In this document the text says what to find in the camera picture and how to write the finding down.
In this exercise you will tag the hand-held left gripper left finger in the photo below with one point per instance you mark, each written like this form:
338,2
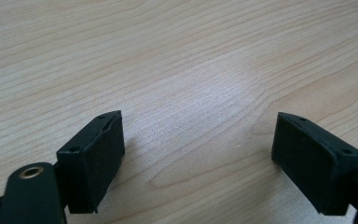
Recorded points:
90,165

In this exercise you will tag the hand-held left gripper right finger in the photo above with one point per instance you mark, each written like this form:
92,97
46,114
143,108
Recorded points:
313,165

